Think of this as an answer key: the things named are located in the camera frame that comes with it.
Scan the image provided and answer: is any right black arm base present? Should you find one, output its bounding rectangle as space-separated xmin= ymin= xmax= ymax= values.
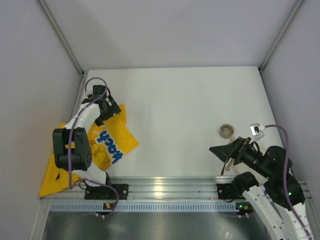
xmin=216 ymin=183 xmax=245 ymax=203

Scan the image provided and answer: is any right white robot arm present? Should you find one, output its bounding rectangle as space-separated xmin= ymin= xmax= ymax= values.
xmin=209 ymin=137 xmax=314 ymax=240

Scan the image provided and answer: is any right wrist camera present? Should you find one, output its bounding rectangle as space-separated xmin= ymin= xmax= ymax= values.
xmin=250 ymin=123 xmax=266 ymax=143

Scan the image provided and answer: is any aluminium mounting rail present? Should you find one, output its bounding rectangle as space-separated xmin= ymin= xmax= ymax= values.
xmin=39 ymin=176 xmax=234 ymax=203

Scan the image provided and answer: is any white paper plate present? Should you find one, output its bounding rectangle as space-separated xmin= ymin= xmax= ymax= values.
xmin=231 ymin=162 xmax=267 ymax=184

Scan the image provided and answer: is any small grey cup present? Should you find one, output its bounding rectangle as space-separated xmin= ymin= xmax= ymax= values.
xmin=219 ymin=124 xmax=235 ymax=139

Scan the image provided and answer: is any copper fork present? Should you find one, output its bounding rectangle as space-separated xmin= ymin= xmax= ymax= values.
xmin=220 ymin=137 xmax=235 ymax=176

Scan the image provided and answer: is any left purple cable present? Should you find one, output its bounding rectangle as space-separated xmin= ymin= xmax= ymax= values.
xmin=67 ymin=77 xmax=120 ymax=218

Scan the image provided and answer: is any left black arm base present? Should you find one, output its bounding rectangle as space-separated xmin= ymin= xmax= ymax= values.
xmin=84 ymin=183 xmax=129 ymax=200

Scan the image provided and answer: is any copper spoon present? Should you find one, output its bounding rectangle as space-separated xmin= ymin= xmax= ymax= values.
xmin=225 ymin=160 xmax=233 ymax=172

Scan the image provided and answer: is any perforated grey cable duct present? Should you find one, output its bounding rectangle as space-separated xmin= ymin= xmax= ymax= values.
xmin=50 ymin=202 xmax=251 ymax=213

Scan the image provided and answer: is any yellow Pikachu placemat cloth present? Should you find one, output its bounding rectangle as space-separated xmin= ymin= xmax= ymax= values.
xmin=39 ymin=103 xmax=139 ymax=197

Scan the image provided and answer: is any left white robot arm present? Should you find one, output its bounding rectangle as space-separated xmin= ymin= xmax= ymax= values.
xmin=52 ymin=85 xmax=121 ymax=187

